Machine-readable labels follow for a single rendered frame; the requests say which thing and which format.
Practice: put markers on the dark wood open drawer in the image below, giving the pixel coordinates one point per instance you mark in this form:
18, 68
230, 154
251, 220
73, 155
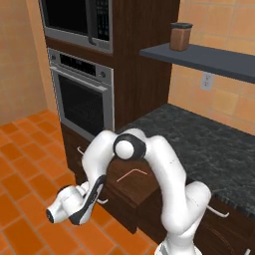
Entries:
132, 194

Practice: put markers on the dark wood drawer front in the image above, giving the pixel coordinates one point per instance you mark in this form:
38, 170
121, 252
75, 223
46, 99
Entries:
229, 235
71, 146

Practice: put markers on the steel built-in oven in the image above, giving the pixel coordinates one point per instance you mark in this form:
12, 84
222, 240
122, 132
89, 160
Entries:
83, 99

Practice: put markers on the steel built-in microwave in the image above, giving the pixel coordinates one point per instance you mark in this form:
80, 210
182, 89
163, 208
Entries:
71, 20

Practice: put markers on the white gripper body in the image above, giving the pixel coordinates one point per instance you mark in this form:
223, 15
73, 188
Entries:
81, 190

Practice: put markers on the white wall socket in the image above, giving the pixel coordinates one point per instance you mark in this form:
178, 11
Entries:
206, 81

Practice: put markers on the brown jar with black lid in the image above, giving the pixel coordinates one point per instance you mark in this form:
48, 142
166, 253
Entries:
180, 38

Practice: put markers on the tall dark wood cabinet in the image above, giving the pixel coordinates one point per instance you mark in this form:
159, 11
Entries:
142, 83

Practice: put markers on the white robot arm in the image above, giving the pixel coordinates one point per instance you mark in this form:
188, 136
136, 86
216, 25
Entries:
172, 186

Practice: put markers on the dark grey wall shelf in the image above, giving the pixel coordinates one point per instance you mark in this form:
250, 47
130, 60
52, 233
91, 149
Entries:
205, 59

